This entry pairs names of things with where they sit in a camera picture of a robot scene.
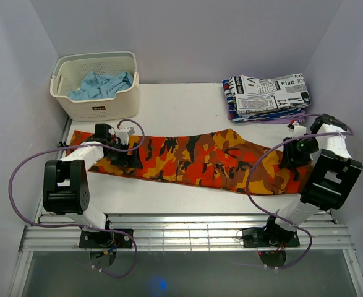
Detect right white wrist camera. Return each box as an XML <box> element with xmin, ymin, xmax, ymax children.
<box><xmin>288</xmin><ymin>121</ymin><xmax>307</xmax><ymax>138</ymax></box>

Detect purple folded trousers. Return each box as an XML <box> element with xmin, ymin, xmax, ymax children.
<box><xmin>228</xmin><ymin>108</ymin><xmax>305</xmax><ymax>124</ymax></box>

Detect newspaper print folded trousers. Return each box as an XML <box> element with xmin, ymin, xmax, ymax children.
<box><xmin>228</xmin><ymin>74</ymin><xmax>310</xmax><ymax>115</ymax></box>

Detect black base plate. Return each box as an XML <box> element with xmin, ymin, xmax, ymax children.
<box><xmin>242</xmin><ymin>227</ymin><xmax>300</xmax><ymax>248</ymax></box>
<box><xmin>79</xmin><ymin>229</ymin><xmax>134</xmax><ymax>249</ymax></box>

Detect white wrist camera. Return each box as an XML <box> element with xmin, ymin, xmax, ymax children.
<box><xmin>116</xmin><ymin>127</ymin><xmax>135</xmax><ymax>145</ymax></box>
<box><xmin>288</xmin><ymin>121</ymin><xmax>307</xmax><ymax>138</ymax></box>

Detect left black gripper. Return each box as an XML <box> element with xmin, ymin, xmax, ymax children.
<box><xmin>105</xmin><ymin>140</ymin><xmax>143</xmax><ymax>169</ymax></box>

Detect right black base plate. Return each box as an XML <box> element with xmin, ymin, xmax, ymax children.
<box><xmin>242</xmin><ymin>227</ymin><xmax>300</xmax><ymax>248</ymax></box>

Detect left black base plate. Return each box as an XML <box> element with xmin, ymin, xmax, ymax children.
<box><xmin>79</xmin><ymin>229</ymin><xmax>134</xmax><ymax>249</ymax></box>

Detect orange camouflage trousers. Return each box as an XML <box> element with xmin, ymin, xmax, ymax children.
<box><xmin>69</xmin><ymin>128</ymin><xmax>312</xmax><ymax>196</ymax></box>

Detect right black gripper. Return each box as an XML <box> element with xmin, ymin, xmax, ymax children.
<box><xmin>279</xmin><ymin>136</ymin><xmax>320</xmax><ymax>170</ymax></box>

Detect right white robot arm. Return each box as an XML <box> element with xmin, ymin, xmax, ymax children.
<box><xmin>262</xmin><ymin>114</ymin><xmax>363</xmax><ymax>246</ymax></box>

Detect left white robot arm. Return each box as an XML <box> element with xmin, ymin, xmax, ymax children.
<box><xmin>43</xmin><ymin>124</ymin><xmax>141</xmax><ymax>248</ymax></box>

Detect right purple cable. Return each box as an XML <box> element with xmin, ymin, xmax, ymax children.
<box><xmin>245</xmin><ymin>113</ymin><xmax>355</xmax><ymax>270</ymax></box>

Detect aluminium rail frame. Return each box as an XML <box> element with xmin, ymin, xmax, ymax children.
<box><xmin>18</xmin><ymin>212</ymin><xmax>363</xmax><ymax>296</ymax></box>

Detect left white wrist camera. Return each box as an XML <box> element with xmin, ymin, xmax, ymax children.
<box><xmin>116</xmin><ymin>127</ymin><xmax>135</xmax><ymax>145</ymax></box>

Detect blue patterned folded trousers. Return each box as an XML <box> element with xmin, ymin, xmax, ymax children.
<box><xmin>221</xmin><ymin>77</ymin><xmax>302</xmax><ymax>123</ymax></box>

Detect light blue cloth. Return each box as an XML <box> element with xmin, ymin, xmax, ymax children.
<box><xmin>68</xmin><ymin>71</ymin><xmax>134</xmax><ymax>101</ymax></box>

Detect white perforated plastic basket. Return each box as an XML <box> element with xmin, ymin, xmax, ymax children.
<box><xmin>49</xmin><ymin>51</ymin><xmax>140</xmax><ymax>121</ymax></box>

